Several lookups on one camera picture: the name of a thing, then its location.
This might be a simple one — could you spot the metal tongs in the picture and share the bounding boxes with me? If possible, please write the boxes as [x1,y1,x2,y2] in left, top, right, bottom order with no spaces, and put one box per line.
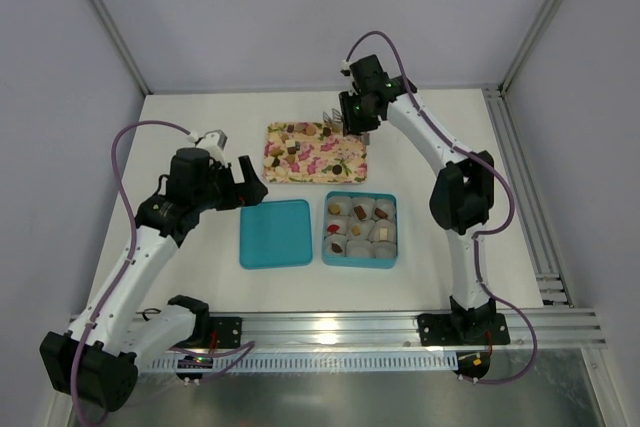
[322,109,370,146]

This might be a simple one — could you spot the tan ridged chocolate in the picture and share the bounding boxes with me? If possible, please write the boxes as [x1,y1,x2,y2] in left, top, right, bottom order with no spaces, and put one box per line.
[328,204,341,215]

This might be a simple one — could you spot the brown oval chocolate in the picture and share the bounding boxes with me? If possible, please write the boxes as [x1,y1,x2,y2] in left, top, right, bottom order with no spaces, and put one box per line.
[374,208,389,219]

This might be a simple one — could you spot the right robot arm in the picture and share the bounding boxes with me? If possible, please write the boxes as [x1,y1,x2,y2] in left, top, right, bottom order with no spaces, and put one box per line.
[339,55,496,344]

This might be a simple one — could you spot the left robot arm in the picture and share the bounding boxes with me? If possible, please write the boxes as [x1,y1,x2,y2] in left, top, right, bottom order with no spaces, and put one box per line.
[39,147,268,412]

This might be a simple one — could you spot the brown square chocolate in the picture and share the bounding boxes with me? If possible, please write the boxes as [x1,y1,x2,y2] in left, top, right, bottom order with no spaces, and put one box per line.
[354,205,367,220]

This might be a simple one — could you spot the teal tin lid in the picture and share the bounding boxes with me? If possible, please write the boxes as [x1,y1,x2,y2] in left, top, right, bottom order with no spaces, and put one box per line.
[239,199,313,270]

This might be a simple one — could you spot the floral serving tray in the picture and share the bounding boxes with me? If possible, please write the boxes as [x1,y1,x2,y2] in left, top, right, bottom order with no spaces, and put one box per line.
[262,122,368,184]

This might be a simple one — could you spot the white paper cup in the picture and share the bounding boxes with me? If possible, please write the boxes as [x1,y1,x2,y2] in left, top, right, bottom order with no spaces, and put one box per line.
[327,195,352,217]
[352,196,376,221]
[347,218,375,241]

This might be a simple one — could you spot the teal tin box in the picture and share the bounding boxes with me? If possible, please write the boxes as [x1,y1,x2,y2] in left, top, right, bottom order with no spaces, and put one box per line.
[321,191,400,270]

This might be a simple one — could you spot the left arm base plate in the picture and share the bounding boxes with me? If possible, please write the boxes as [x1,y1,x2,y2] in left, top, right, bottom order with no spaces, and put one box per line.
[206,316,243,350]

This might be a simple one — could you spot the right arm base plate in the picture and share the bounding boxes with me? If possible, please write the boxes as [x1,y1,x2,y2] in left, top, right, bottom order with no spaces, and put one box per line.
[417,313,511,347]

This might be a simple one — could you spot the slotted cable duct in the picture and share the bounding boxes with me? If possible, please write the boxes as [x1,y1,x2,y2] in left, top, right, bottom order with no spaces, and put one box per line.
[145,350,458,375]

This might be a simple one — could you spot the aluminium rail frame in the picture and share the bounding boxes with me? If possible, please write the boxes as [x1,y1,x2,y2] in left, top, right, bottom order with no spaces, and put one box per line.
[64,309,609,351]

